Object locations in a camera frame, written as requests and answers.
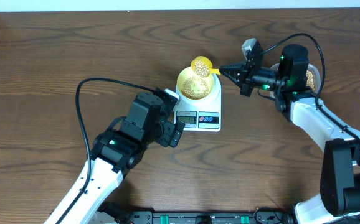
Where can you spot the white digital kitchen scale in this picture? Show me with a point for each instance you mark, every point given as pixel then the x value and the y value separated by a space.
pixel 201 115

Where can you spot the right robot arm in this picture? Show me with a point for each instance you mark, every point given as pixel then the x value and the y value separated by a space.
pixel 339 198

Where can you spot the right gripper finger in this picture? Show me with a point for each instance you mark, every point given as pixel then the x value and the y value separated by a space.
pixel 233 67
pixel 236 77

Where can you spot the pile of soybeans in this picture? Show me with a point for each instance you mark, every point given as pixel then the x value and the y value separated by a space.
pixel 310 80

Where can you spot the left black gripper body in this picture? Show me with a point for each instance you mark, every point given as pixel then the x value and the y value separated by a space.
pixel 171 134

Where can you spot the clear plastic container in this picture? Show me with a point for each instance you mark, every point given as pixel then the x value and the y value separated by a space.
pixel 317 81

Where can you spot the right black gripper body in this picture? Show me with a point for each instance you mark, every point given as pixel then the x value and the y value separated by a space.
pixel 266 78

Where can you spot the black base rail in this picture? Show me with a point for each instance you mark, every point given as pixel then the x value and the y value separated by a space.
pixel 263 215

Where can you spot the soybeans in yellow bowl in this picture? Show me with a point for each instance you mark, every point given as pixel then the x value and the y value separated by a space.
pixel 195 88

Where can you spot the yellow plastic measuring scoop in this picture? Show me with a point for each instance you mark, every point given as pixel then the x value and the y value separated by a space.
pixel 203 67

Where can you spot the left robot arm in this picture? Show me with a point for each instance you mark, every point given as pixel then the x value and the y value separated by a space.
pixel 116 151

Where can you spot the pale yellow plastic bowl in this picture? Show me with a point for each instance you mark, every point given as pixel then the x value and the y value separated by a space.
pixel 188 72

